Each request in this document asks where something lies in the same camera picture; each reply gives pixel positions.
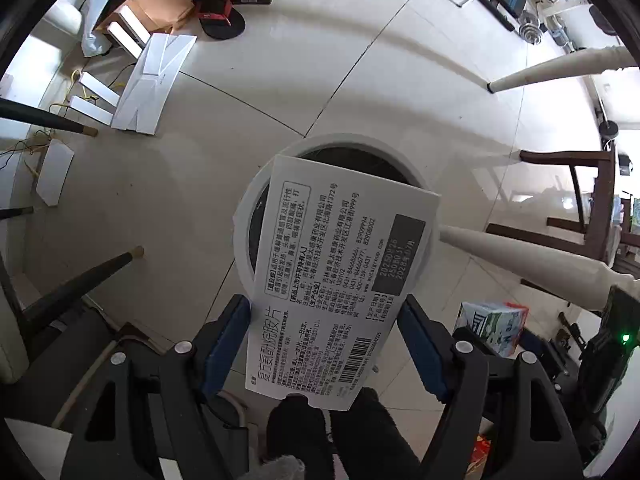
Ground white table leg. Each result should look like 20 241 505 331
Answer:
487 45 630 94
440 225 640 313

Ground grey chair with black legs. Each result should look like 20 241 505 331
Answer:
0 246 145 386

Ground black red slipper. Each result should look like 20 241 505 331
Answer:
192 0 247 41

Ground metal weight plates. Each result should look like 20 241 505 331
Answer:
517 12 546 46

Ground white cardboard strip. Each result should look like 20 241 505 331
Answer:
119 7 152 45
70 95 117 125
79 71 121 106
107 24 143 60

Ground white medicine box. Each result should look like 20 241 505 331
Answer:
244 154 442 412

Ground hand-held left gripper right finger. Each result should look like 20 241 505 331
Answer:
398 294 584 480

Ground dark wooden chair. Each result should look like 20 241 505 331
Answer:
487 149 632 268

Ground white folded cardboard sheet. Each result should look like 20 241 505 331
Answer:
110 33 197 136

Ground green white carton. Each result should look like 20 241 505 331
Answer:
452 301 530 358

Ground white trash bin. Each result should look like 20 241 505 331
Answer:
233 133 444 306

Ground black fleece clothing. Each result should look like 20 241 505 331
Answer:
265 387 421 480

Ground red snack packet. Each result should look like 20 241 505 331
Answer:
472 432 496 466

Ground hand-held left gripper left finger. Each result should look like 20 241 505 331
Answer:
61 294 251 480

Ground grey fluffy slipper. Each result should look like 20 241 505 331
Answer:
239 455 307 480

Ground white cardboard flap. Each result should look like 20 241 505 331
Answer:
36 139 76 207

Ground yellow cable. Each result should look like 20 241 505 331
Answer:
47 67 101 111

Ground white plastic bag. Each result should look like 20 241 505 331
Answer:
77 0 126 58

